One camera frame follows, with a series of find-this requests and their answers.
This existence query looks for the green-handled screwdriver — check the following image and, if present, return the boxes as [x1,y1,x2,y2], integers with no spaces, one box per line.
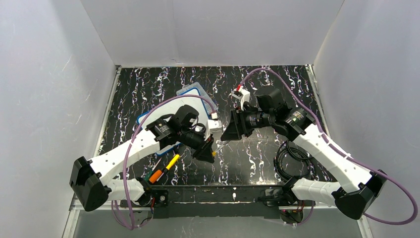
[143,158,162,180]

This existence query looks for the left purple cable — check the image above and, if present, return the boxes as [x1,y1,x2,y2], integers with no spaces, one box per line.
[110,94,217,231]

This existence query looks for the purple cable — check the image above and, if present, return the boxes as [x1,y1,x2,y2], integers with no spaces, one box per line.
[110,94,217,231]
[237,68,419,226]

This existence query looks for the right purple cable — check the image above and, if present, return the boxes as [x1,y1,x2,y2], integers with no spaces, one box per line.
[237,68,419,226]

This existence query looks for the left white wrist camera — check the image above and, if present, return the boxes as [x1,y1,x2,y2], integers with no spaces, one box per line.
[206,113,223,135]

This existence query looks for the yellow-handled screwdriver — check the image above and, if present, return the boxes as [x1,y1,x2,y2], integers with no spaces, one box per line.
[156,154,180,181]

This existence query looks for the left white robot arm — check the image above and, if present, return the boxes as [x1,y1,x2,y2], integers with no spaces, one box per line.
[69,105,214,212]

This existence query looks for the blue-framed whiteboard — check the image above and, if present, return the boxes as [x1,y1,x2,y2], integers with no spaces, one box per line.
[137,87,210,156]

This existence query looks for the black coiled cable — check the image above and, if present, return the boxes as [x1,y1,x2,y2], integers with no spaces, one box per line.
[273,140,315,183]

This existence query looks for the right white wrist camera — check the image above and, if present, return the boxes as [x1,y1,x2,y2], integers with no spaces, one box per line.
[232,85,250,111]

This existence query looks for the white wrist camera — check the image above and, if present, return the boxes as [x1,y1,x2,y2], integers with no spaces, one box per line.
[232,85,250,111]
[206,113,223,135]

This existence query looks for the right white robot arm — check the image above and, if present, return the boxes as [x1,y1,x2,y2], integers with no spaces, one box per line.
[221,86,386,220]

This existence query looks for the orange-handled screwdriver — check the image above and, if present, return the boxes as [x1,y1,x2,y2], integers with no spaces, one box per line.
[148,162,173,184]

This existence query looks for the aluminium frame rail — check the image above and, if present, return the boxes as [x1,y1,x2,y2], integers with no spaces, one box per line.
[63,185,373,238]

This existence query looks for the white marker pen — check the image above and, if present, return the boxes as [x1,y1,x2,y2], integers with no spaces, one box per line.
[215,140,230,153]

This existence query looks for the clear plastic organizer box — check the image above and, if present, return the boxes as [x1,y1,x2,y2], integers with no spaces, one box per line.
[176,82,218,115]

